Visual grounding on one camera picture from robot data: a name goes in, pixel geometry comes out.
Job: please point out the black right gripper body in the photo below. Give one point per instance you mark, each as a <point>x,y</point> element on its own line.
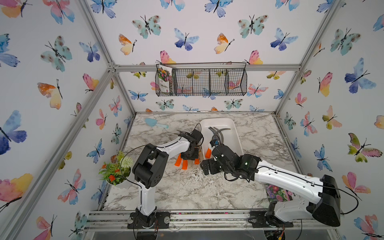
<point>228,169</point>

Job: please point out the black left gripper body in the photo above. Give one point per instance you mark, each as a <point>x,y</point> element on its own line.
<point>191,156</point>

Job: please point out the labelled wooden sickle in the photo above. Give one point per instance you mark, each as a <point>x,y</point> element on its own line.
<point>221,132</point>

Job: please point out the plain wooden handle sickle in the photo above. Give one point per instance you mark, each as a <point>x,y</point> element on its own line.
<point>218,137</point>

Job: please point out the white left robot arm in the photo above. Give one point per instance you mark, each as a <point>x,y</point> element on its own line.
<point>149,169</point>

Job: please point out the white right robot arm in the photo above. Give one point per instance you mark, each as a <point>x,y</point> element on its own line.
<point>320,198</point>

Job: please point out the white plastic storage tray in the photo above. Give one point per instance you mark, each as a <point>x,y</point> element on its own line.
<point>232,139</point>

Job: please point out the flower seed packet on table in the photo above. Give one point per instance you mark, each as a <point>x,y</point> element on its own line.
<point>275,193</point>

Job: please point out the light blue plastic trowel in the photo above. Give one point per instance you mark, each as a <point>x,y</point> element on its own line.
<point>153,123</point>

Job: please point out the flower seed packet in basket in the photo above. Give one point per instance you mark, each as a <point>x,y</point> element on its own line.
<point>165,78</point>

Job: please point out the potted artificial flowers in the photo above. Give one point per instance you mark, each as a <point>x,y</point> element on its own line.
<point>117,172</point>

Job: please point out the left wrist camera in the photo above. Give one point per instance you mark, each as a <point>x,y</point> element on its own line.
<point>197,136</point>

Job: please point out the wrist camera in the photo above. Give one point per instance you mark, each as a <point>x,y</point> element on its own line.
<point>213,143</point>
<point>197,136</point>

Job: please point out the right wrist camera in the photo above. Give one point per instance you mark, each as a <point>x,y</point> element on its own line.
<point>213,143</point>

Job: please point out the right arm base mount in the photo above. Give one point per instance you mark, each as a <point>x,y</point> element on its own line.
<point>267,218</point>

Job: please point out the black wire wall basket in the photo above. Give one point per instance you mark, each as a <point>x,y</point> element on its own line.
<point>206,80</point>

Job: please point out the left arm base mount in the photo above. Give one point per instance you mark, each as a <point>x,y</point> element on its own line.
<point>157,220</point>

